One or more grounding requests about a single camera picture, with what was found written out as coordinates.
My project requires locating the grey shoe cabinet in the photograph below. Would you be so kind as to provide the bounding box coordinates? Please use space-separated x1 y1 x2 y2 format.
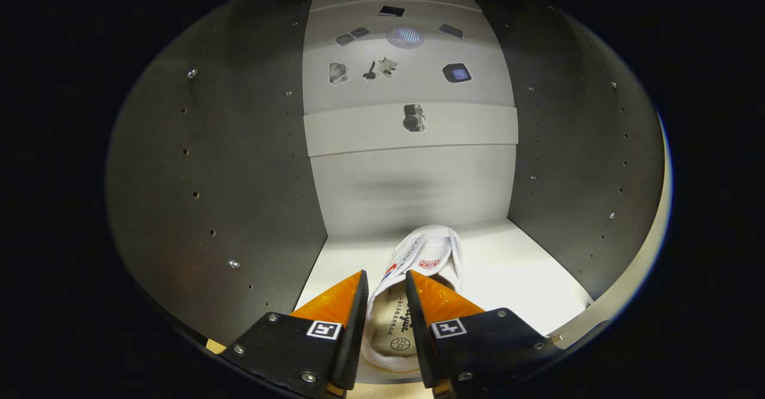
105 0 664 383

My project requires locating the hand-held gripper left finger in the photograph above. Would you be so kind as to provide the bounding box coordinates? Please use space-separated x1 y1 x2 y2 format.
220 269 369 399

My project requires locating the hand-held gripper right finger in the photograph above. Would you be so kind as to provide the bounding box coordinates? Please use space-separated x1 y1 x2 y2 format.
405 269 562 399

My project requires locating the white shoe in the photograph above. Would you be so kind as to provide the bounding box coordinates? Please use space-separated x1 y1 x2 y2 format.
360 225 465 376

